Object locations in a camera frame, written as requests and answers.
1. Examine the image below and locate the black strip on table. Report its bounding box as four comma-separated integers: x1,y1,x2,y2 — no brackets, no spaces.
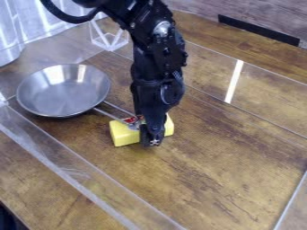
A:
219,14,300,47

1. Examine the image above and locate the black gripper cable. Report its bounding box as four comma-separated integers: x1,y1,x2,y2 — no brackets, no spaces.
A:
159,71,187,106

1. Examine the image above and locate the clear acrylic corner bracket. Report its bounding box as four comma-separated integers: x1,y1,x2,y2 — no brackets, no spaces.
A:
88,21,129,51

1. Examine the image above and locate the yellow butter block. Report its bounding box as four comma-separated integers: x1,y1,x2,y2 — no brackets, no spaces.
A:
108,114,175,148

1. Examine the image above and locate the clear acrylic front wall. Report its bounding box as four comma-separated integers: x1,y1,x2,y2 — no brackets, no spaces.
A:
0,93,187,230

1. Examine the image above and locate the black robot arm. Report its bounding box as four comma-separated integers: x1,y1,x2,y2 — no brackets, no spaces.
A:
40,0,188,146

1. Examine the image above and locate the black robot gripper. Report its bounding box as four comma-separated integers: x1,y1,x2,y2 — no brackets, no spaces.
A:
129,77,184,147

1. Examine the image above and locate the white sheer curtain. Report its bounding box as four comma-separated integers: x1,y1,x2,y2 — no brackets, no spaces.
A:
0,0,106,67

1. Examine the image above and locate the clear acrylic back wall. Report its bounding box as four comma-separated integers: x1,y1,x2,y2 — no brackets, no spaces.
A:
88,17,307,151

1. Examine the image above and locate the clear acrylic wall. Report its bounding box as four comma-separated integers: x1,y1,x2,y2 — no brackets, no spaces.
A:
0,93,187,230
88,17,307,151

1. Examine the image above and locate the silver frying pan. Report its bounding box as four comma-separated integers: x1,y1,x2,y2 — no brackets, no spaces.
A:
16,63,139,120

